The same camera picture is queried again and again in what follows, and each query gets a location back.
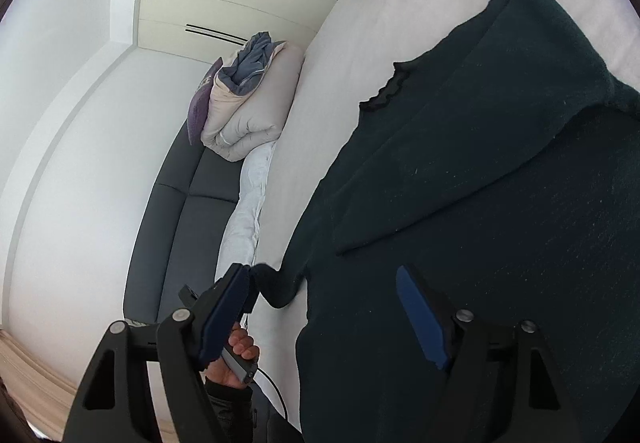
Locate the folded beige duvet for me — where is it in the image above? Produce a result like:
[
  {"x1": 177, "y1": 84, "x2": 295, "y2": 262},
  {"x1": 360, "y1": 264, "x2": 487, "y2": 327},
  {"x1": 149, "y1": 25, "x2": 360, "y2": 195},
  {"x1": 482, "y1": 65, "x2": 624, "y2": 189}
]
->
[{"x1": 200, "y1": 43, "x2": 304, "y2": 162}]

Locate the white crumpled blanket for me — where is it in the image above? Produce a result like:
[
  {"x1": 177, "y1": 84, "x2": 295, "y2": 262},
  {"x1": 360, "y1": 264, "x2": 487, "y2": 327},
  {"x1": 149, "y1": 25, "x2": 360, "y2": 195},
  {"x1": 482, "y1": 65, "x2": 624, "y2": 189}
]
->
[{"x1": 215, "y1": 142, "x2": 277, "y2": 278}]

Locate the blue grey crumpled garment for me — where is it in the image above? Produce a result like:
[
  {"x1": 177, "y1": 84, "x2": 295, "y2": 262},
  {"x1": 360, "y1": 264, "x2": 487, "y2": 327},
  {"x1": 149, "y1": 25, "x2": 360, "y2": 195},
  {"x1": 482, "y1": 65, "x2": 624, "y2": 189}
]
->
[{"x1": 216, "y1": 31, "x2": 286, "y2": 97}]

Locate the person's left forearm sleeve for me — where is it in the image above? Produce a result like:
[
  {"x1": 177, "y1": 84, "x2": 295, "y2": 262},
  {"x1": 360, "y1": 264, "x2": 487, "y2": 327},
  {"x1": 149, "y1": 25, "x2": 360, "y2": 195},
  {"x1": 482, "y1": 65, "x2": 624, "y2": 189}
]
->
[{"x1": 205, "y1": 378, "x2": 304, "y2": 443}]

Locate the purple pillow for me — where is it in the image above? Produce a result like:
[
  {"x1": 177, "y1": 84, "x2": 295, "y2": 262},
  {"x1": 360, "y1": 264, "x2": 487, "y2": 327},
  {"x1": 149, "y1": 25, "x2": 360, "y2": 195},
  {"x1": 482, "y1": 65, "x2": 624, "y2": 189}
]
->
[{"x1": 186, "y1": 57, "x2": 224, "y2": 145}]

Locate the dark green knit sweater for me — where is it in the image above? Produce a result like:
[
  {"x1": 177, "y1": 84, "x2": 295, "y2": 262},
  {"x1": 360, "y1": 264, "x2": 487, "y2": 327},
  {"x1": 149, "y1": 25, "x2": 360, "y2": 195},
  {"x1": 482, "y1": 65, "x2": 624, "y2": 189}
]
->
[{"x1": 259, "y1": 0, "x2": 639, "y2": 442}]

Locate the white bed sheet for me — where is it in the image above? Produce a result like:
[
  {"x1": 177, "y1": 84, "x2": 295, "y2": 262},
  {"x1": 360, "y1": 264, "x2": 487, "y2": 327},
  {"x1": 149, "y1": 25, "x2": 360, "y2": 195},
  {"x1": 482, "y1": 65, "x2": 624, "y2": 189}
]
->
[{"x1": 240, "y1": 0, "x2": 640, "y2": 433}]

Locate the dark grey sofa bench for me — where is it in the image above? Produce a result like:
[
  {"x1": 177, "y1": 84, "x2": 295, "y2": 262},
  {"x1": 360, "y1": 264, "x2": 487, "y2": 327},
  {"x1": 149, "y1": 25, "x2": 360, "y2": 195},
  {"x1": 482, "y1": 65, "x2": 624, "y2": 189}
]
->
[{"x1": 122, "y1": 132, "x2": 242, "y2": 324}]

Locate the person's left hand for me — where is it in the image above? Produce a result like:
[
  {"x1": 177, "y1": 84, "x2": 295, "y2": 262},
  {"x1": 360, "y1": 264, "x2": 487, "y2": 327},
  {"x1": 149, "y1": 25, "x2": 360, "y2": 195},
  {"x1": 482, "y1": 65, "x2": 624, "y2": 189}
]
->
[{"x1": 204, "y1": 323, "x2": 259, "y2": 390}]

